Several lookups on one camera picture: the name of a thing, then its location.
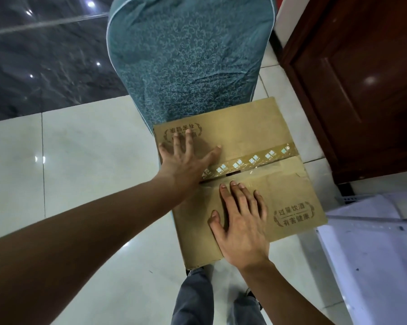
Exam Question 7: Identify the white metal shelving rack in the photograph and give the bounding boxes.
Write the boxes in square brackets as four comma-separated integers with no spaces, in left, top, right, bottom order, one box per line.
[317,191,407,325]

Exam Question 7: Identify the person's right hand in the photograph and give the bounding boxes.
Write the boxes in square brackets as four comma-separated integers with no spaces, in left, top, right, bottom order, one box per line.
[208,181,271,271]

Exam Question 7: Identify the person's left forearm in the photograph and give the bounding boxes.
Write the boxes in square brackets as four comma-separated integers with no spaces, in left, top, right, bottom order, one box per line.
[0,174,184,325]

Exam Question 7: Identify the person's left hand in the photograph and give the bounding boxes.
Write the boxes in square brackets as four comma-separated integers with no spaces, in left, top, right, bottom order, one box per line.
[156,129,222,200]

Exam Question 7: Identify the dark wooden door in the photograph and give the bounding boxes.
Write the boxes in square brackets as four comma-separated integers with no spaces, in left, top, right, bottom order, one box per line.
[279,0,407,185]

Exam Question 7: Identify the person's grey trouser legs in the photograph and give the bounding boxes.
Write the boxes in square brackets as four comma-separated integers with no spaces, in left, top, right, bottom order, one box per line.
[171,264,267,325]

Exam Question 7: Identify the person's right forearm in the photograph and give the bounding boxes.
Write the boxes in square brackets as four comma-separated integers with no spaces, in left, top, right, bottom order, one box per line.
[240,259,334,325]

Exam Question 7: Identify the small printed brown carton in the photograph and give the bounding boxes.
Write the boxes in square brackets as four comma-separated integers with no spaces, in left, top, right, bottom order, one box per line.
[152,97,328,270]

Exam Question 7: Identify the teal fabric chair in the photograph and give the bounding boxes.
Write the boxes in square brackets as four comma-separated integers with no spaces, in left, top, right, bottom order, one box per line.
[106,0,277,133]

